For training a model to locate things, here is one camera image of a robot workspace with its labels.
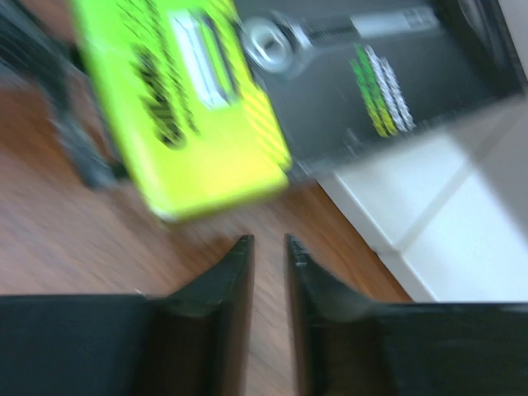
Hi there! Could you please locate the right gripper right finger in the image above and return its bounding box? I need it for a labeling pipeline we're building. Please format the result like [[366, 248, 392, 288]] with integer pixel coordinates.
[[285, 235, 527, 395]]

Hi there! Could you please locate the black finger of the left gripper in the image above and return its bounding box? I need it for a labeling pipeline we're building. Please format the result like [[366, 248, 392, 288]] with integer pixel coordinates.
[[1, 1, 124, 188]]

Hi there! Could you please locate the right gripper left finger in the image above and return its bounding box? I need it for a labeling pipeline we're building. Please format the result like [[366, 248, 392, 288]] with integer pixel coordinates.
[[1, 235, 254, 395]]

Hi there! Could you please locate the black green razor box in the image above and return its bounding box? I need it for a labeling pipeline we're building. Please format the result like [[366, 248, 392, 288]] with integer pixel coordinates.
[[73, 1, 527, 221]]

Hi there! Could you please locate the white three-tier shelf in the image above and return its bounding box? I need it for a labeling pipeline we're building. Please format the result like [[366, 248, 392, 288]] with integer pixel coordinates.
[[318, 1, 527, 301]]

